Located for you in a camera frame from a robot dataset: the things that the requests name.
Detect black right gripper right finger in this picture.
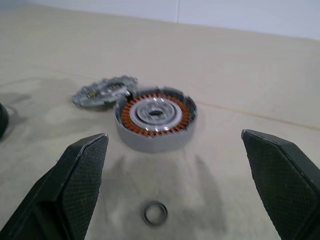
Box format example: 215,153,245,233
241,129,320,240

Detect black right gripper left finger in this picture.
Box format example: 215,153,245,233
0,133,110,240

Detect small metal ring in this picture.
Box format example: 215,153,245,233
143,200,169,228

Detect silver spoked rotor black rim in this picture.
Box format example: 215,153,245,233
0,101,11,141

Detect grey motor housing copper windings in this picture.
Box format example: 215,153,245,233
113,84,198,153

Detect small grey metal gear part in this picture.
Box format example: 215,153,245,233
71,74,139,110

